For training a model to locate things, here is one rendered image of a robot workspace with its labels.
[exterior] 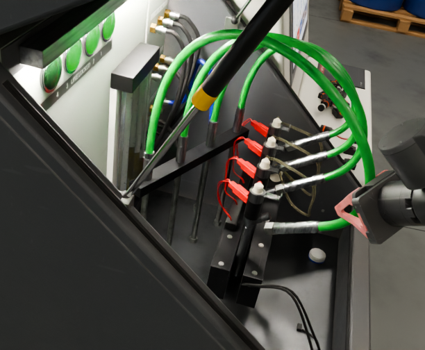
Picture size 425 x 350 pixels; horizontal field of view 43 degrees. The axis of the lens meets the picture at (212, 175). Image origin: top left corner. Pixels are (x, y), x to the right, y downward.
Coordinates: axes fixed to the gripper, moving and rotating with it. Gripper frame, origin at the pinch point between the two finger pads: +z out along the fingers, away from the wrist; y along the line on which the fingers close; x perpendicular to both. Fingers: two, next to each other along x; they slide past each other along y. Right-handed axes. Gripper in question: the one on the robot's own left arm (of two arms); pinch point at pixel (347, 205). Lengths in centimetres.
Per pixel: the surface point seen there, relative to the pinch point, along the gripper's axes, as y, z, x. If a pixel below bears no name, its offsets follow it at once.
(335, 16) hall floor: -345, 355, -43
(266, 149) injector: -9.8, 29.7, -8.4
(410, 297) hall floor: -99, 121, 94
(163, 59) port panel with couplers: -6, 45, -34
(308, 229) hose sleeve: 4.0, 5.6, 1.6
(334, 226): 2.3, 1.7, 2.0
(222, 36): 4.2, 4.1, -28.9
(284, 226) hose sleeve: 5.4, 9.5, 0.4
